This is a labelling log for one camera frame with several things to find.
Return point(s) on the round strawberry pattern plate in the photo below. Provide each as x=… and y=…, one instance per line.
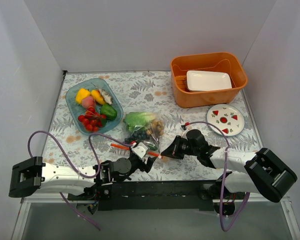
x=226, y=118

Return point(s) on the white rectangular plate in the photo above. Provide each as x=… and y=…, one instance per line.
x=203, y=81

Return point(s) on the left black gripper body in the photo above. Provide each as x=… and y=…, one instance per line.
x=142, y=164

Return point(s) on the red fake cherries bunch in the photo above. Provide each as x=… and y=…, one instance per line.
x=91, y=120

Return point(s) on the orange plastic basket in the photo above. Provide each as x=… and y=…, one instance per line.
x=217, y=62

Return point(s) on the grey fake oyster shell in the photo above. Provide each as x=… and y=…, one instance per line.
x=106, y=96

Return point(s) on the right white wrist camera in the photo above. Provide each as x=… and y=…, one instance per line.
x=184, y=128

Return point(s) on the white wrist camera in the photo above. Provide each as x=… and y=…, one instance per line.
x=184, y=128
x=139, y=149

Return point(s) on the green fake lettuce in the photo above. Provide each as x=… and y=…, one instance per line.
x=138, y=120

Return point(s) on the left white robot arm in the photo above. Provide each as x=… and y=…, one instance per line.
x=35, y=176

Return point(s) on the green fake cucumber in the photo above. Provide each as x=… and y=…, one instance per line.
x=151, y=146

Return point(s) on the brown fake nuts cluster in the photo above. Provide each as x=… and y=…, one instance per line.
x=155, y=128

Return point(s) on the dark fake blueberries bunch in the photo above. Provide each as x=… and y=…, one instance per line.
x=137, y=136

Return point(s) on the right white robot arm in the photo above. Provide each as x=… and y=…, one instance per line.
x=261, y=172

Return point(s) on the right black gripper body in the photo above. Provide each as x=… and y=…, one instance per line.
x=175, y=148

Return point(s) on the floral patterned table mat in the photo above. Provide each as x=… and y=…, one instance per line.
x=71, y=145

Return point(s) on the clear zip top bag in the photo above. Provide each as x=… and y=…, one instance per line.
x=154, y=140

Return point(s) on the green fake bell pepper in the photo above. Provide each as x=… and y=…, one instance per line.
x=109, y=112

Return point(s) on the pink fake peach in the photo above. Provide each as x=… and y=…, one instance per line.
x=88, y=102

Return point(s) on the yellow orange fake fruit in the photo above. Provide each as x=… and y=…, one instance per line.
x=98, y=97

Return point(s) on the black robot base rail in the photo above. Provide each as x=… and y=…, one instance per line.
x=202, y=195

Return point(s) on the yellow fake pepper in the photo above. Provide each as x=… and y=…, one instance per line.
x=81, y=94

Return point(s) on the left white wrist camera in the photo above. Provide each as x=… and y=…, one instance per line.
x=139, y=149

